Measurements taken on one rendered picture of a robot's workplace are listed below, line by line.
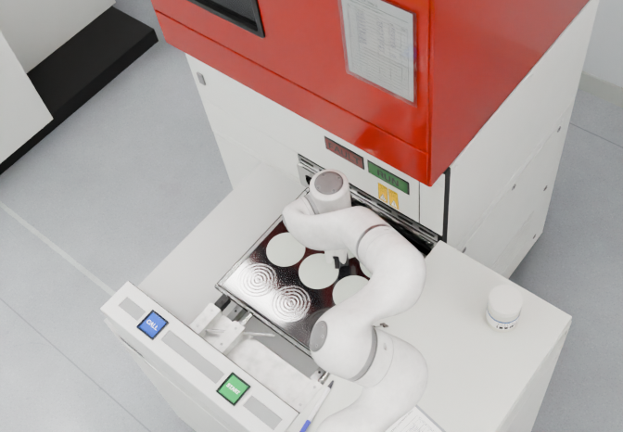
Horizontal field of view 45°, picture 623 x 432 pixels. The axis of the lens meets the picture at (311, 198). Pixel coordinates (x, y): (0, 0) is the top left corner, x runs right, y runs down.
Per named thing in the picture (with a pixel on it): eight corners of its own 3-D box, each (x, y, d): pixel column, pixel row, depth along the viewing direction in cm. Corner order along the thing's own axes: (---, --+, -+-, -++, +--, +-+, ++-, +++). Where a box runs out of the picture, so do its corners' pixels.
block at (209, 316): (213, 307, 188) (210, 301, 185) (223, 314, 186) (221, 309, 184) (191, 331, 185) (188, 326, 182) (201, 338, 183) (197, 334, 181)
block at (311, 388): (314, 382, 173) (312, 377, 171) (325, 390, 172) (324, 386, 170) (291, 410, 170) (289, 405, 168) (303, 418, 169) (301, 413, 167)
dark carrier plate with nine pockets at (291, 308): (309, 193, 202) (309, 191, 202) (416, 258, 187) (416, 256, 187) (222, 285, 189) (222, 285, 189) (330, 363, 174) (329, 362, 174)
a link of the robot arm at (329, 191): (323, 240, 168) (359, 222, 169) (315, 207, 157) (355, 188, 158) (306, 213, 172) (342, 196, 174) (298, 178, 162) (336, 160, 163)
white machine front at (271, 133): (217, 126, 230) (184, 27, 197) (445, 261, 194) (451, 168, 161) (210, 133, 228) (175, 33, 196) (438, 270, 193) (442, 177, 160)
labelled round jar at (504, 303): (496, 298, 171) (500, 278, 163) (524, 315, 168) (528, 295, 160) (478, 322, 168) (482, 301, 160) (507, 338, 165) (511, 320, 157)
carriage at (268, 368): (213, 311, 190) (210, 305, 188) (326, 395, 174) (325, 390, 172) (192, 335, 187) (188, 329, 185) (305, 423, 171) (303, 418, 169)
